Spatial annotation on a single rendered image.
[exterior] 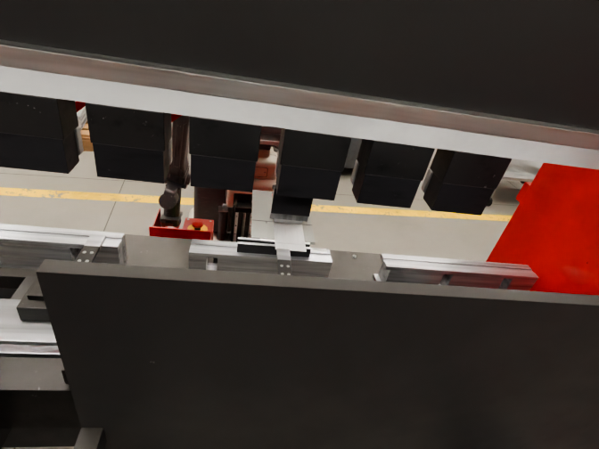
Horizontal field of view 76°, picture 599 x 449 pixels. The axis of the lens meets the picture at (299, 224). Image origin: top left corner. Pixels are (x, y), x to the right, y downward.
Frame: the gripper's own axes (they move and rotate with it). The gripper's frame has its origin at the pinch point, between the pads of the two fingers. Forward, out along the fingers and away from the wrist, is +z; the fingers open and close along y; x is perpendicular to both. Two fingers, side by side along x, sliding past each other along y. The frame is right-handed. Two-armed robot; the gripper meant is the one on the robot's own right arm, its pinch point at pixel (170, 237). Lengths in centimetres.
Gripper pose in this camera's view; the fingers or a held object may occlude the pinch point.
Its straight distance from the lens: 151.1
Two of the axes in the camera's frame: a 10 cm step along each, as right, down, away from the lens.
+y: 1.3, 3.4, -9.3
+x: 9.8, 1.0, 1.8
